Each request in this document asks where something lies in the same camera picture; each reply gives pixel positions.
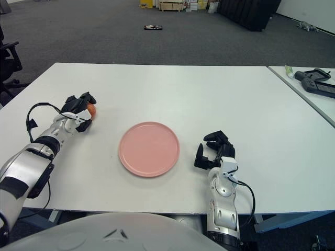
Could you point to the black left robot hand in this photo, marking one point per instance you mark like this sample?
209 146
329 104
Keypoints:
74 105

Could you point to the blue grey table frame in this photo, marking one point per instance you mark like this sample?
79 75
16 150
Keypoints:
282 222

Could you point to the grey robot torso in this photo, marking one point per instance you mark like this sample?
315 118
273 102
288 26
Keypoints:
110 235

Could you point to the white plastic bag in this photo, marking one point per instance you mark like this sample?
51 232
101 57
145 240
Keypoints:
213 8

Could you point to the black handheld controller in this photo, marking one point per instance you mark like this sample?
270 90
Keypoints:
311 85

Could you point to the flat black tray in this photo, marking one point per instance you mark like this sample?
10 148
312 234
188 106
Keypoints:
153 27

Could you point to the red yellow apple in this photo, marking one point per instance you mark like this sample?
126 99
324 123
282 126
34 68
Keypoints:
92 111

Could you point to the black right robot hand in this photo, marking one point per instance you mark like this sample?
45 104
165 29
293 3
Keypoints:
225 151

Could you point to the black office chair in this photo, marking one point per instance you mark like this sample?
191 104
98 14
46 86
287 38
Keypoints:
9 62

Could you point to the black controller with frame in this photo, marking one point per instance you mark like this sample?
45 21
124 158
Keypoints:
299 75

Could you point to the wooden pallet crate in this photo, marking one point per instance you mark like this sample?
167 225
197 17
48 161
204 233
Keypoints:
172 5

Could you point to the black partition cabinet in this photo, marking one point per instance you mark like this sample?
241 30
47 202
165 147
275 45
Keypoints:
248 13

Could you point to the small grey robot dog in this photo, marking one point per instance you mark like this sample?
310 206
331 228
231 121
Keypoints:
306 26

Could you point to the green white tube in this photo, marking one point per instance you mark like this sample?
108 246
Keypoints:
289 71

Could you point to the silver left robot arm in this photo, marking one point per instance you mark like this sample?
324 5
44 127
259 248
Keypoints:
28 167

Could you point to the pink round plate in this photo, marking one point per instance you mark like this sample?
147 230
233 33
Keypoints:
149 149

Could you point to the black caster wheel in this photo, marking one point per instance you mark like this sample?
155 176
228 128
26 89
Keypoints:
318 243

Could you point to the yellow cardboard box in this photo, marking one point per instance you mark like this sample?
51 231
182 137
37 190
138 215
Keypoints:
146 3

